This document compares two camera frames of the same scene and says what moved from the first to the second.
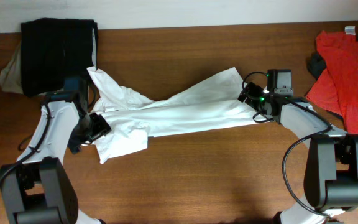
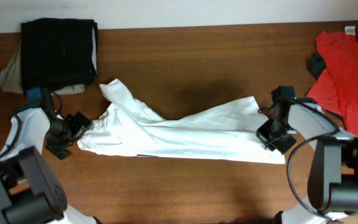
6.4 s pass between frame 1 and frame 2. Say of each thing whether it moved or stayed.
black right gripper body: moved
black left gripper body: moved
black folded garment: stayed
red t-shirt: stayed
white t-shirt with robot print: moved
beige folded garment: stayed
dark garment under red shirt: stayed
